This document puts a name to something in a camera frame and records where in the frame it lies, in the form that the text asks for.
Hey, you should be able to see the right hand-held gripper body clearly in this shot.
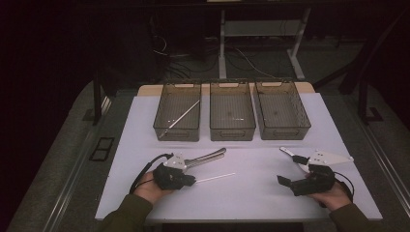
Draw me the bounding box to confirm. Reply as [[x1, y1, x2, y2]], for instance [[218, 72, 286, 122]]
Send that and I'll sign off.
[[289, 149, 355, 197]]

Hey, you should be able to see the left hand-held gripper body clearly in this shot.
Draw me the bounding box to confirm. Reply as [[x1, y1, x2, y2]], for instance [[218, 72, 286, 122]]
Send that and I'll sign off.
[[153, 153, 188, 191]]

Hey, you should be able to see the light chopstick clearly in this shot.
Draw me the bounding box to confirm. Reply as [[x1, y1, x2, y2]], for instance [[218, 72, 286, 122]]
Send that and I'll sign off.
[[193, 172, 237, 185], [158, 100, 201, 139]]

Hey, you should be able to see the transparent brown plastic bin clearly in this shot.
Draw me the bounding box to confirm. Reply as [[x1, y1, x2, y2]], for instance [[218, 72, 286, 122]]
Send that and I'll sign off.
[[253, 79, 312, 141], [153, 81, 202, 143], [209, 80, 257, 142]]

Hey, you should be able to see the person's left hand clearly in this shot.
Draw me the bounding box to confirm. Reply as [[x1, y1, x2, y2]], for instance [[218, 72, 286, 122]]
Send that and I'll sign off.
[[133, 171, 173, 205]]

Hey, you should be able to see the person's right hand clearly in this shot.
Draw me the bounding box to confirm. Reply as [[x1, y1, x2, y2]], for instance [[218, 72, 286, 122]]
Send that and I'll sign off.
[[306, 180, 352, 212]]

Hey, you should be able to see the white table mat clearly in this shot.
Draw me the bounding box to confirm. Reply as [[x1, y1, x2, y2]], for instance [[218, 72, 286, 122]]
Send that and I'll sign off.
[[95, 92, 384, 223]]

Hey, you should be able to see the black metal stand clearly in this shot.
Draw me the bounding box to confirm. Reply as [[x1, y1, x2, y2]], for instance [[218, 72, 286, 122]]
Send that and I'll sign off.
[[357, 78, 385, 125]]

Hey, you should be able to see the right hand-held gripper cable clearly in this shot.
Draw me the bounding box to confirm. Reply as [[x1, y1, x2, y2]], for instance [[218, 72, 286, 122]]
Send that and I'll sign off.
[[333, 171, 356, 202]]

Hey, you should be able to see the black rectangular floor frame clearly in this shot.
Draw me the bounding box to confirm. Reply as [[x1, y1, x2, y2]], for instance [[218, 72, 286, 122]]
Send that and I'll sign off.
[[89, 136, 116, 162]]

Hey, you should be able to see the white floor cable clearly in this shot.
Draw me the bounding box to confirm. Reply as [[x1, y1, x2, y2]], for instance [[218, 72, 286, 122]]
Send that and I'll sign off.
[[236, 47, 275, 79]]

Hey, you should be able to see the black floor cable bundle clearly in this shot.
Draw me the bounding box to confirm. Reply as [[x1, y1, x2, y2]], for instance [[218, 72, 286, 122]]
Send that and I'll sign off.
[[151, 35, 220, 81]]

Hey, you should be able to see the white metal desk frame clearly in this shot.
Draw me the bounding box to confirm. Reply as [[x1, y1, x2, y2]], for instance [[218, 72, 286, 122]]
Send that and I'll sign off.
[[218, 8, 312, 81]]

